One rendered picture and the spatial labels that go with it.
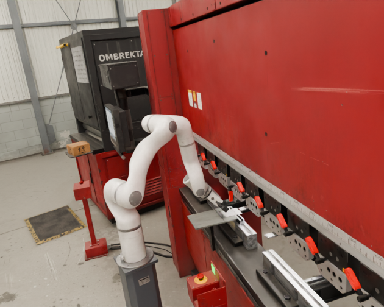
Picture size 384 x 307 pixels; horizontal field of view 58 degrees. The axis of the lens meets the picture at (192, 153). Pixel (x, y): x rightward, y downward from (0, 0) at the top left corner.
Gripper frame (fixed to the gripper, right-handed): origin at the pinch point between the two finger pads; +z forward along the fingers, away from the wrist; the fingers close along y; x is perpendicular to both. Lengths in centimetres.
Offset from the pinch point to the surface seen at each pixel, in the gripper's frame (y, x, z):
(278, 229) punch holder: -62, -12, -10
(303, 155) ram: -81, -37, -40
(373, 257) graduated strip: -114, -23, -24
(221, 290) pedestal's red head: -39, 31, 8
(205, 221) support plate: -2.6, 13.3, -4.5
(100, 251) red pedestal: 157, 130, 21
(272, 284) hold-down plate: -58, 9, 11
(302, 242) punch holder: -80, -14, -13
